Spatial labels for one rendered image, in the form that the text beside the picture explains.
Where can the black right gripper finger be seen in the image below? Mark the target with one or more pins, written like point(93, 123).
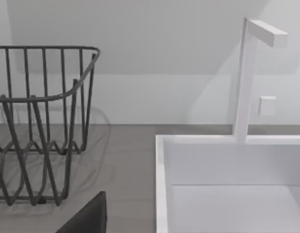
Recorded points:
point(91, 216)

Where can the white sink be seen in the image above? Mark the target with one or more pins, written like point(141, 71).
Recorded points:
point(227, 194)

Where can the tall white tap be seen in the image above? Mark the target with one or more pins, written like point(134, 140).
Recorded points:
point(247, 80)

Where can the small white square knob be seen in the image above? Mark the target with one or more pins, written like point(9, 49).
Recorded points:
point(267, 105)

